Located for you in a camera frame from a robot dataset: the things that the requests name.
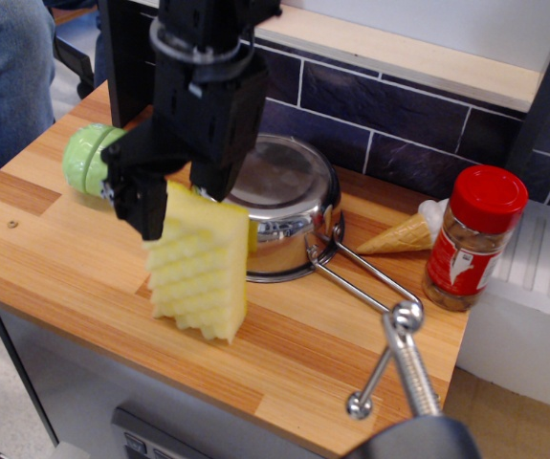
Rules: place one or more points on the toy ice cream cone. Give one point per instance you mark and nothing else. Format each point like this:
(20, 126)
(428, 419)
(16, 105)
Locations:
(416, 233)

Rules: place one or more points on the light wooden shelf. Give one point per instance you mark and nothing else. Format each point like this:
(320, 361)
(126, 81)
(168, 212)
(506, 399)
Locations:
(493, 51)

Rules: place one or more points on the person's blue jeans leg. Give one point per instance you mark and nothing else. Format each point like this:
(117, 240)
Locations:
(26, 72)

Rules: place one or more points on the red-lidded spice jar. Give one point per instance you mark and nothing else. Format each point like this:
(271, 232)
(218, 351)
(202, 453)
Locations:
(485, 206)

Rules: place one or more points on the upside-down steel pot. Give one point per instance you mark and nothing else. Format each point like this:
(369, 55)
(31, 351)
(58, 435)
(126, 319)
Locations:
(293, 196)

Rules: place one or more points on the grey oven control panel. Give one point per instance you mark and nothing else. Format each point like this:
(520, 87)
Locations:
(140, 439)

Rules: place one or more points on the yellow wavy sponge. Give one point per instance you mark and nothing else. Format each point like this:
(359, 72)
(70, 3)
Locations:
(197, 269)

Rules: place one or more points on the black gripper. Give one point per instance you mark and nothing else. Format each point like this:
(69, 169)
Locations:
(210, 90)

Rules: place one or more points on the green toy cabbage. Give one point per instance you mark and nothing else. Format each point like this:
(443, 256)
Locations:
(82, 165)

